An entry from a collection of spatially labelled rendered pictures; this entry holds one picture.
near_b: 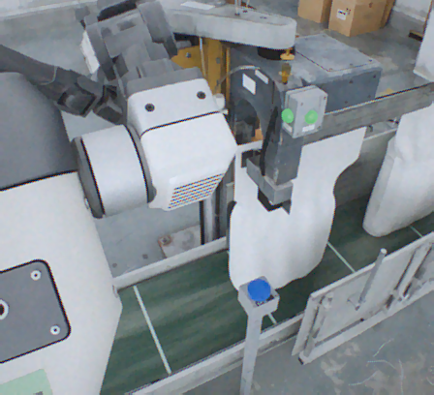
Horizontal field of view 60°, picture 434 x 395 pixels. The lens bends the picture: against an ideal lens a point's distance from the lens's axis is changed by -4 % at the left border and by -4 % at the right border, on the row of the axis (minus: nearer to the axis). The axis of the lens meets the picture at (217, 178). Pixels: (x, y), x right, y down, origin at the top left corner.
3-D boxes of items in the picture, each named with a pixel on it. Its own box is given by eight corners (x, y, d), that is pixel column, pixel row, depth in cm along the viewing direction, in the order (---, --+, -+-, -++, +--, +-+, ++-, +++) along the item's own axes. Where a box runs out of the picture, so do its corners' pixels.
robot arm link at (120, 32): (114, 68, 44) (157, 51, 45) (91, 5, 47) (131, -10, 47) (133, 104, 53) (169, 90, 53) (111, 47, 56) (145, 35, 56)
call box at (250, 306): (251, 321, 99) (253, 310, 95) (236, 298, 104) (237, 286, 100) (277, 309, 101) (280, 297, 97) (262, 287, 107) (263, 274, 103)
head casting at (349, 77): (273, 188, 96) (287, 76, 76) (228, 136, 112) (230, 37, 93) (363, 156, 106) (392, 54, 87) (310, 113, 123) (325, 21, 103)
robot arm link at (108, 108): (87, 116, 82) (104, 103, 79) (89, 93, 85) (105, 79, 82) (113, 130, 86) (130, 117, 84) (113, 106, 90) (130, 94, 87)
